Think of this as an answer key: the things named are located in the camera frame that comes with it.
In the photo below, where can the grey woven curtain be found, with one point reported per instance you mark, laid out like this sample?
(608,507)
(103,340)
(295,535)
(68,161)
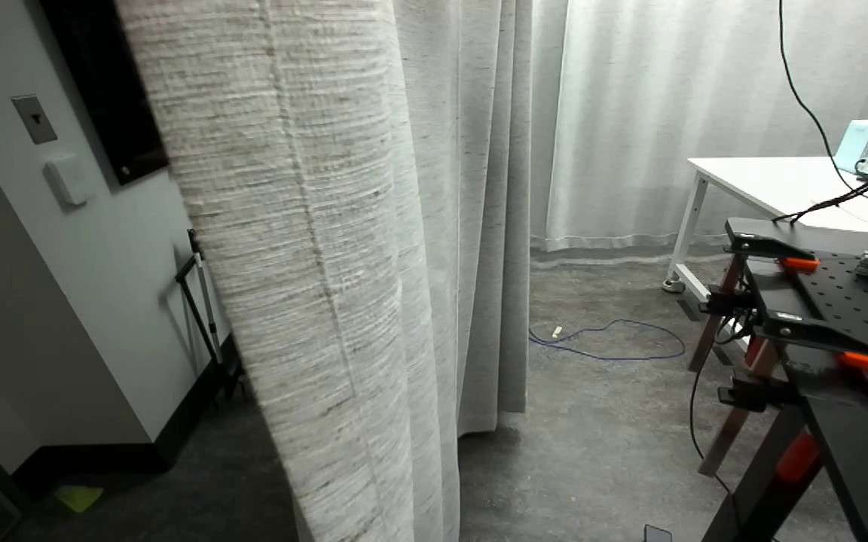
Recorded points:
(333,251)

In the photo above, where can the white wall switch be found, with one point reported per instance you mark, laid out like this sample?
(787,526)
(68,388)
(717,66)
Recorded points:
(68,183)

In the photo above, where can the sheer white curtain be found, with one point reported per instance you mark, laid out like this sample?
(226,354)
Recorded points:
(677,108)

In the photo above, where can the white side table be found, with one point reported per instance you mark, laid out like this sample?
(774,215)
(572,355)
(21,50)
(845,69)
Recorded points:
(797,186)

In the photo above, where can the yellow-green floor scrap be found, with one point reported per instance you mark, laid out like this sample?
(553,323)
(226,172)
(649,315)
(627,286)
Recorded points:
(76,499)

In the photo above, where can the dark wall panel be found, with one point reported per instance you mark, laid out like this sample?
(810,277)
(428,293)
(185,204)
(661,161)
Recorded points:
(103,80)

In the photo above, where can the orange clamp on leg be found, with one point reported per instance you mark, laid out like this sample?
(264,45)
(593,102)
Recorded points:
(797,458)

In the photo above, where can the small grey floor object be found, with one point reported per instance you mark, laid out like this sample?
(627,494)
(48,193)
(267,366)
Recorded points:
(659,535)

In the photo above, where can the grey wall plate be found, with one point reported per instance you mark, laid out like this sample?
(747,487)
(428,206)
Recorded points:
(34,119)

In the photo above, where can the black tripod stand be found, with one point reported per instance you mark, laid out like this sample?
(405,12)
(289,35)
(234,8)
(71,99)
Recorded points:
(202,310)

